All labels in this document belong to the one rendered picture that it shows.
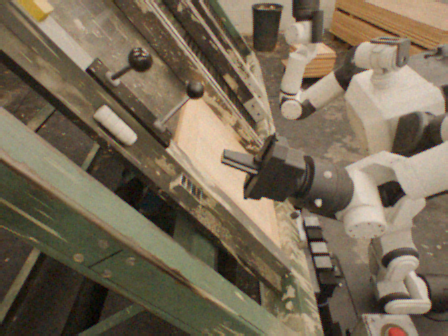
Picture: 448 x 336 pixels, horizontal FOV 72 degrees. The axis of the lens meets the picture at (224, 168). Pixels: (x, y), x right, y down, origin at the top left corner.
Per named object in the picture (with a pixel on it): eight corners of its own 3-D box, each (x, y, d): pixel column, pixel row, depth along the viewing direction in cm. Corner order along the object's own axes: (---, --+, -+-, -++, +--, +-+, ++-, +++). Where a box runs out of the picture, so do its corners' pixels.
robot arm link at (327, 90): (300, 115, 128) (349, 84, 114) (295, 130, 119) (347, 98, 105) (283, 94, 125) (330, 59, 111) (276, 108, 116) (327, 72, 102)
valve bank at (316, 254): (338, 325, 109) (356, 289, 94) (298, 325, 109) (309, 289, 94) (308, 219, 148) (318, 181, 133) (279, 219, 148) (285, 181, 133)
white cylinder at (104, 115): (90, 119, 53) (124, 149, 57) (101, 110, 52) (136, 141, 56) (96, 110, 55) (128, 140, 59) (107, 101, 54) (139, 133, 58)
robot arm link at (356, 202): (341, 205, 45) (403, 224, 48) (332, 151, 52) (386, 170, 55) (300, 235, 54) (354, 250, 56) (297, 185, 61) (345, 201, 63)
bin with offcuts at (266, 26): (283, 51, 510) (288, 8, 469) (253, 53, 502) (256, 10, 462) (273, 42, 549) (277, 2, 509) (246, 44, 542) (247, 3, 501)
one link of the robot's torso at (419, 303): (405, 279, 162) (415, 264, 154) (424, 316, 147) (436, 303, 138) (367, 279, 162) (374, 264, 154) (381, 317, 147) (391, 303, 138)
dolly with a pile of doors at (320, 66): (330, 83, 410) (337, 52, 385) (293, 86, 403) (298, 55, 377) (312, 66, 457) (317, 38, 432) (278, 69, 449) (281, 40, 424)
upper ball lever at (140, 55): (110, 96, 55) (149, 73, 46) (93, 79, 53) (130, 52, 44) (122, 82, 57) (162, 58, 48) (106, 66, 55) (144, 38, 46)
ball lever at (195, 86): (162, 139, 60) (211, 92, 61) (148, 125, 58) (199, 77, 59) (158, 135, 63) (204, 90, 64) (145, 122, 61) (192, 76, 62)
